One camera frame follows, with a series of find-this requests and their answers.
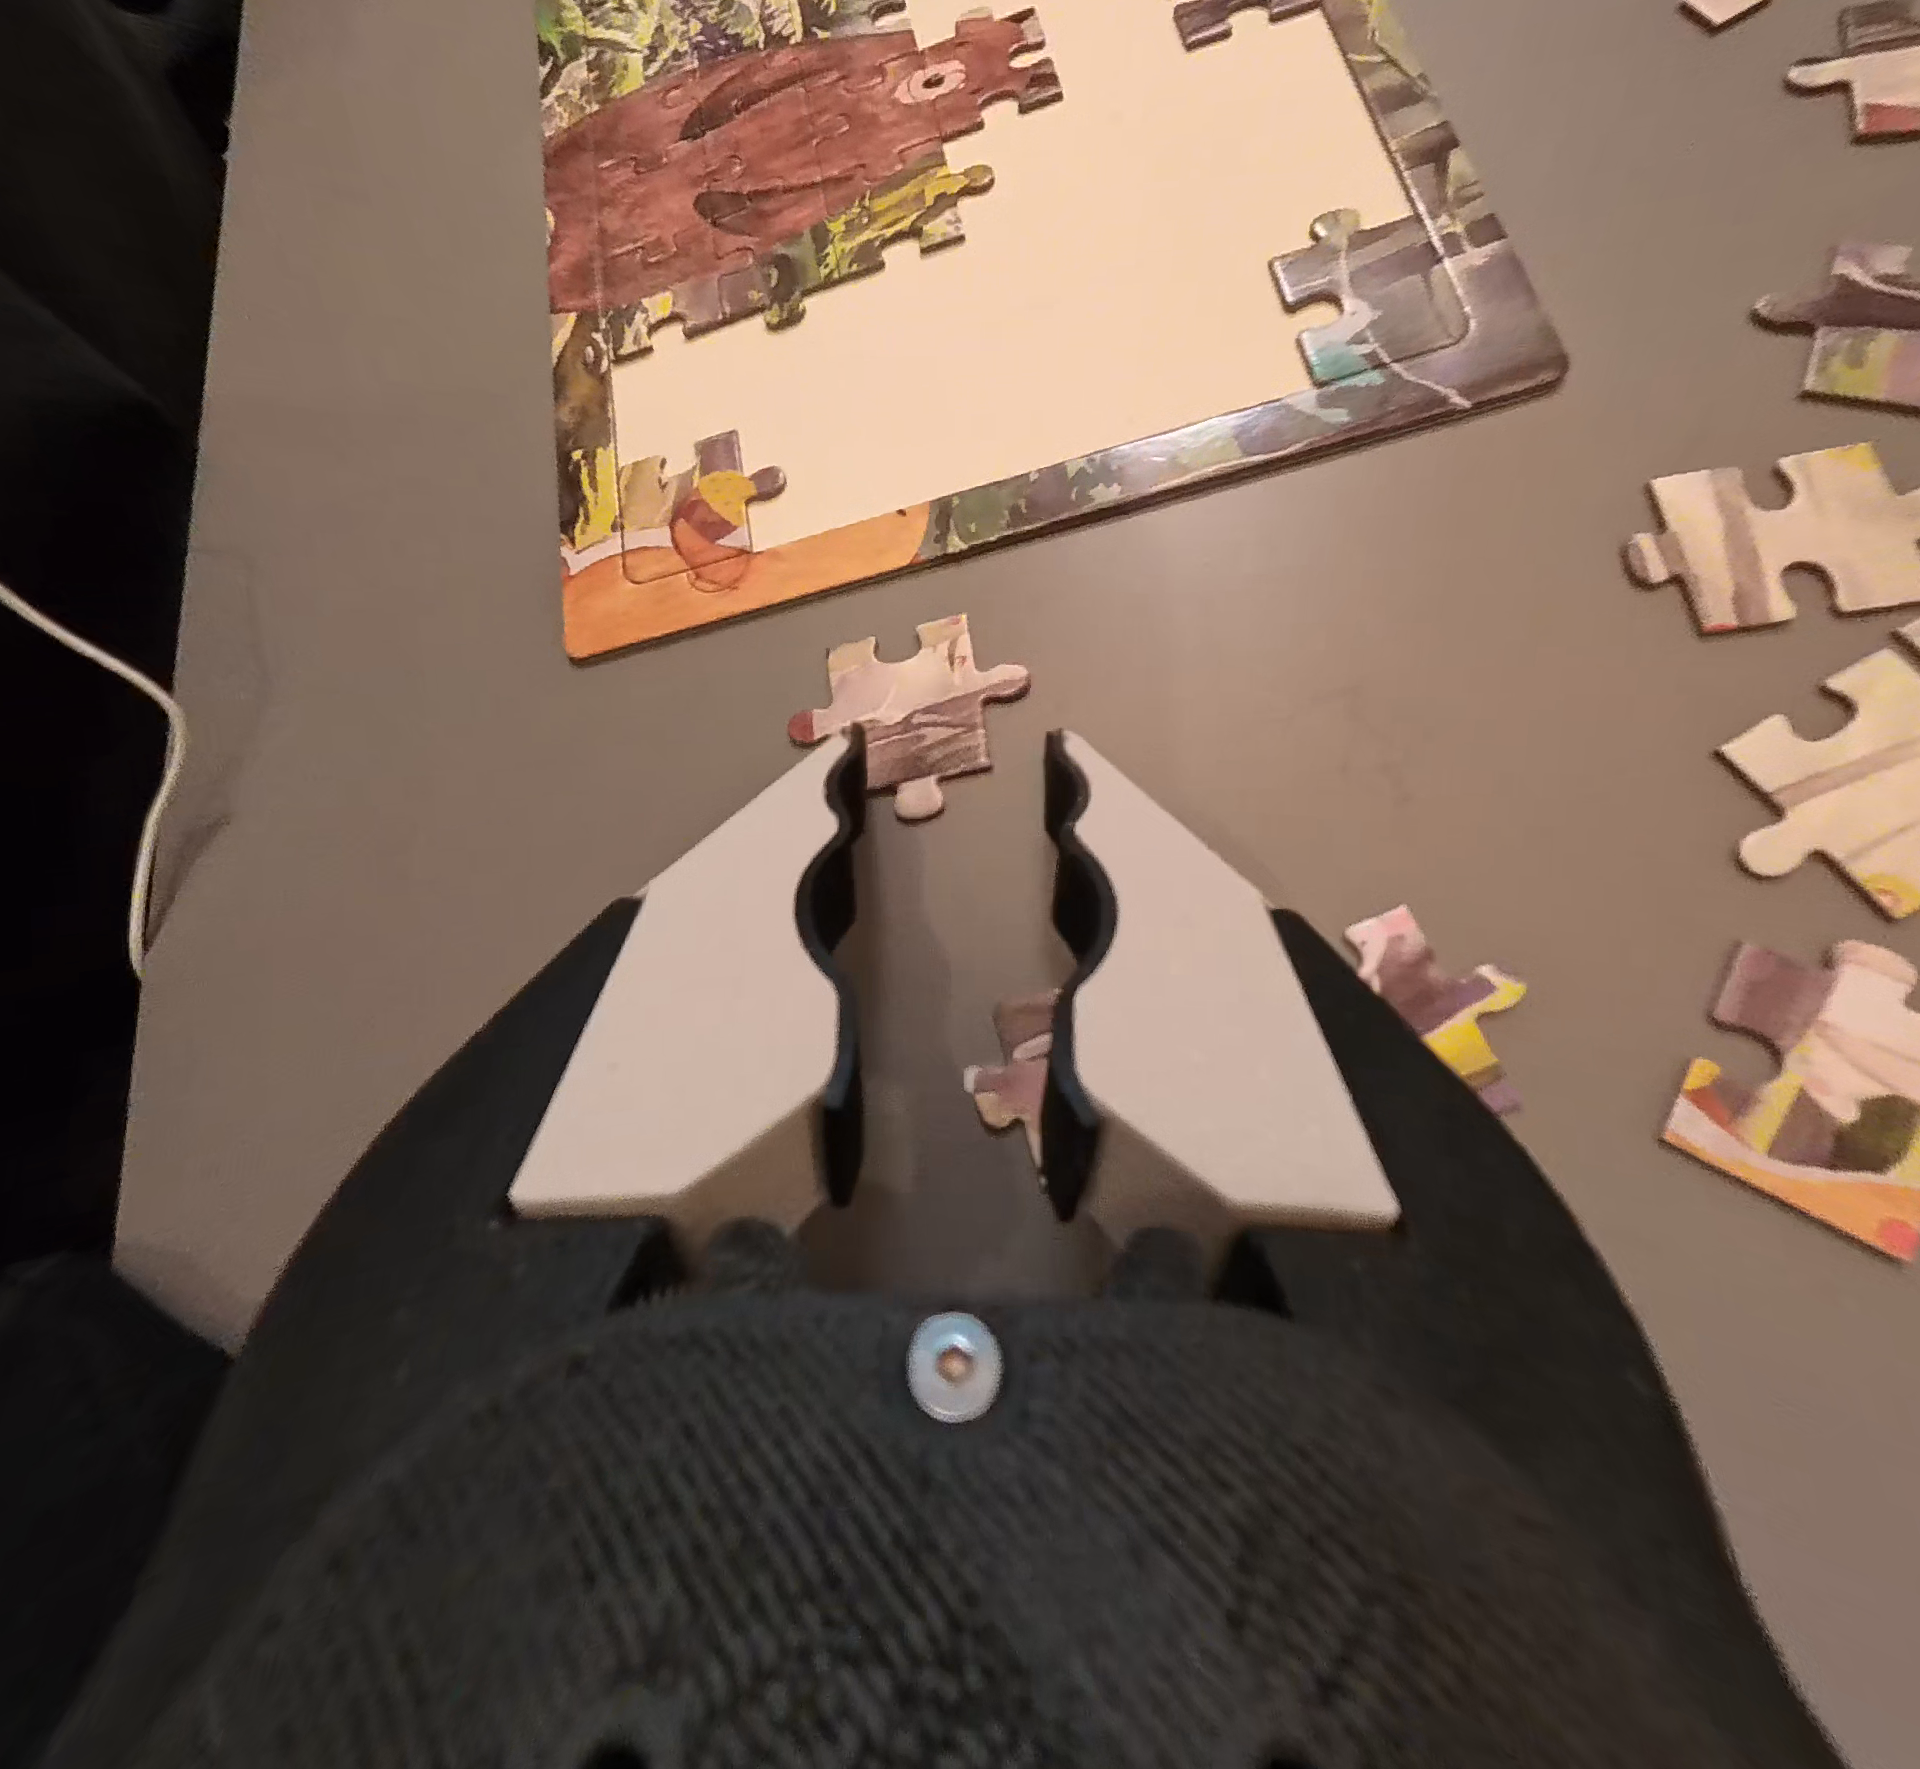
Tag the purple yellow jigsaw piece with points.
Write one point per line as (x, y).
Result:
(1425, 1004)

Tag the grey striped jigsaw piece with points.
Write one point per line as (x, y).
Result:
(916, 734)

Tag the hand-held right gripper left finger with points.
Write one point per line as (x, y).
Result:
(705, 1063)

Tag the purple white jigsaw piece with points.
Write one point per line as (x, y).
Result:
(1013, 1063)

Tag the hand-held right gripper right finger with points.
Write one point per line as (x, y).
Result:
(1214, 1077)

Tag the partly assembled jigsaw puzzle board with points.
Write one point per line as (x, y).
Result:
(1170, 300)

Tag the orange brown jigsaw piece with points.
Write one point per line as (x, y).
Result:
(699, 524)

